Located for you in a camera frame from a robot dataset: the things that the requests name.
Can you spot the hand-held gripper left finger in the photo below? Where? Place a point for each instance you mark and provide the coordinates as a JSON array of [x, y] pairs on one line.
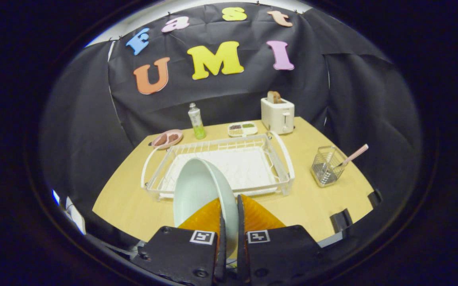
[[181, 254]]

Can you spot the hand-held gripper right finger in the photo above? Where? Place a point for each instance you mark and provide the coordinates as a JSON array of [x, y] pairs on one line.
[[280, 254]]

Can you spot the light green plate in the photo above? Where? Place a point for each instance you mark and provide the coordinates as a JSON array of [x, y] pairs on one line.
[[197, 190]]

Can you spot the white dish rack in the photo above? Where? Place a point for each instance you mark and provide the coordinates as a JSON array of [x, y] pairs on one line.
[[249, 167]]

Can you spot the pink divided plate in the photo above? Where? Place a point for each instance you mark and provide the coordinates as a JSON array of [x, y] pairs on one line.
[[164, 146]]

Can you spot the white divided seasoning dish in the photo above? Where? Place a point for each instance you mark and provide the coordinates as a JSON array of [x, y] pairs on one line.
[[241, 129]]

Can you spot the green dish soap bottle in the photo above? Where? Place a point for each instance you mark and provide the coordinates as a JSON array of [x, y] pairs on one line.
[[195, 119]]

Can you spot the white panel with blue edge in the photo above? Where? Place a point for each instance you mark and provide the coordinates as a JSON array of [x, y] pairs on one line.
[[76, 216]]

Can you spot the brown food piece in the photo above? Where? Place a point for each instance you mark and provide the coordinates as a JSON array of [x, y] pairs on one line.
[[160, 140], [173, 137]]

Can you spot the white toaster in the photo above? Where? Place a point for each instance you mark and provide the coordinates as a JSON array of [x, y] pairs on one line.
[[276, 115]]

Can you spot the brown toast slice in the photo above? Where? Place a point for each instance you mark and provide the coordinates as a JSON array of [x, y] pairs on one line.
[[273, 96]]

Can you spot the black backdrop cloth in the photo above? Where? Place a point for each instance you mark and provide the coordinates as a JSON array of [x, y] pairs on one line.
[[352, 99]]

